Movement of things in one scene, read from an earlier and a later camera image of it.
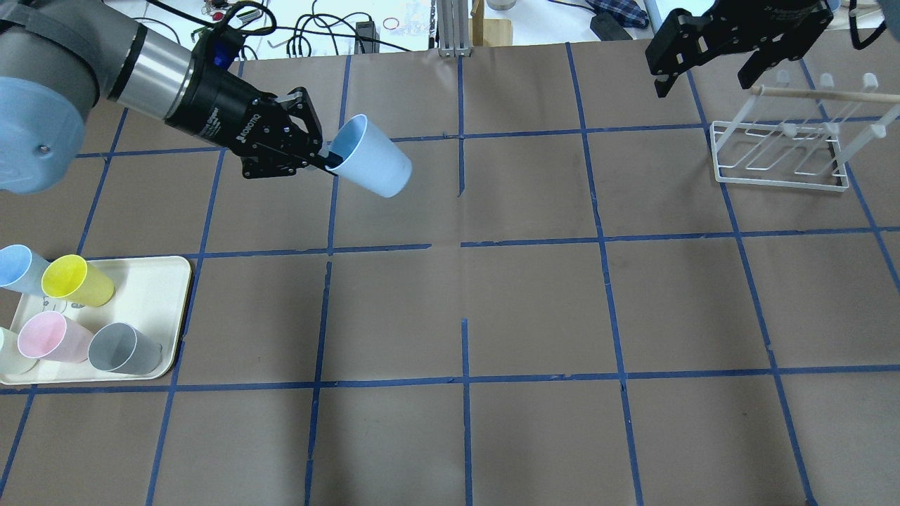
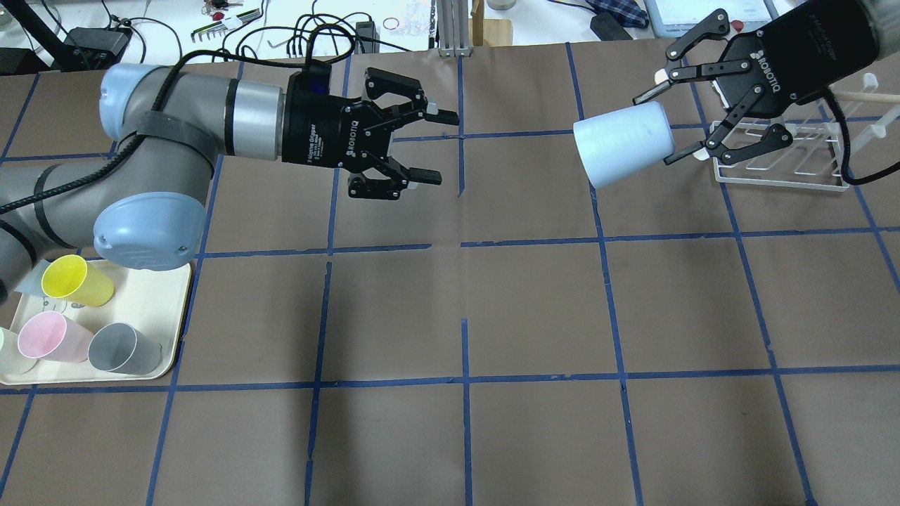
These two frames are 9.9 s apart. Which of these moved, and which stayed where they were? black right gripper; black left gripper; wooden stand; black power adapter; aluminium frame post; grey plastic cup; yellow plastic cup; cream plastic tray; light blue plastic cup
Moved: black left gripper; black right gripper; light blue plastic cup
Stayed: grey plastic cup; aluminium frame post; black power adapter; wooden stand; cream plastic tray; yellow plastic cup
